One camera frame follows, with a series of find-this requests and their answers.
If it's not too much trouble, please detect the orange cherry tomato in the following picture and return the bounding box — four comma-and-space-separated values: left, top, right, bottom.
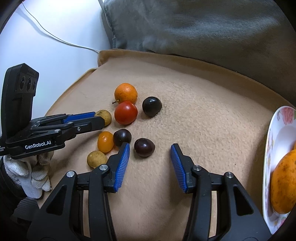
97, 131, 114, 153

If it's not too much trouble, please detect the tan longan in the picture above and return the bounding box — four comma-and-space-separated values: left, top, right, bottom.
94, 109, 112, 126
87, 151, 108, 169

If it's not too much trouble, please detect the dark plum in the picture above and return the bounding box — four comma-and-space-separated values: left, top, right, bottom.
113, 129, 132, 147
142, 96, 162, 118
134, 138, 156, 158

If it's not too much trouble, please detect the red tomato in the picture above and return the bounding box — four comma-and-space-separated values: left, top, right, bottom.
114, 101, 138, 125

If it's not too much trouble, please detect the small orange mandarin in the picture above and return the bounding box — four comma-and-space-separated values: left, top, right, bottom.
112, 83, 138, 104

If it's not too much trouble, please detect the white gloved left hand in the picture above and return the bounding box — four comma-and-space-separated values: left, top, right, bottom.
4, 151, 54, 199

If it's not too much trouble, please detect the large spotted orange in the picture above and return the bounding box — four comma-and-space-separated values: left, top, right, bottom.
270, 150, 295, 214

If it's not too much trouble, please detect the floral white plate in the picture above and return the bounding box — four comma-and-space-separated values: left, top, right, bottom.
262, 106, 296, 234

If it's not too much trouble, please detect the tan fleece mat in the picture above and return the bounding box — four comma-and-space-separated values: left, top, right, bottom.
48, 50, 288, 240

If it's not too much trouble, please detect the grey cushion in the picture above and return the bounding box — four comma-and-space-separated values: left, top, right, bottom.
103, 1, 295, 103

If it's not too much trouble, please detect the black camera box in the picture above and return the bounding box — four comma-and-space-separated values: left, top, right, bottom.
1, 63, 39, 138

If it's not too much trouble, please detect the white cable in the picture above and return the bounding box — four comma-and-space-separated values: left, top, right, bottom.
21, 2, 100, 53

